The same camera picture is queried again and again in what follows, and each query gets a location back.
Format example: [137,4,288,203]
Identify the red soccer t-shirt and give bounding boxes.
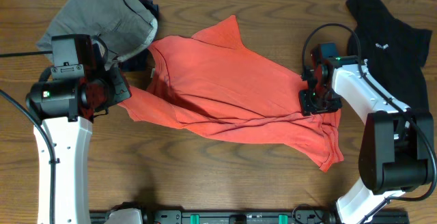
[122,16,343,171]

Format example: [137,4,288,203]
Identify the black t-shirt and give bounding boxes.
[346,0,432,110]

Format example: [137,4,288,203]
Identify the grey-brown folded shorts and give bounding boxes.
[36,0,158,68]

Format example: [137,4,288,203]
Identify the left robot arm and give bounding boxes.
[26,34,132,224]

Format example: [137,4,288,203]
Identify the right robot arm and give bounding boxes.
[299,43,436,223]

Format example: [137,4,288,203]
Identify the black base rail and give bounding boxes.
[89,201,410,224]

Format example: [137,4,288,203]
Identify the dark navy folded garment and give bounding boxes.
[119,0,159,72]

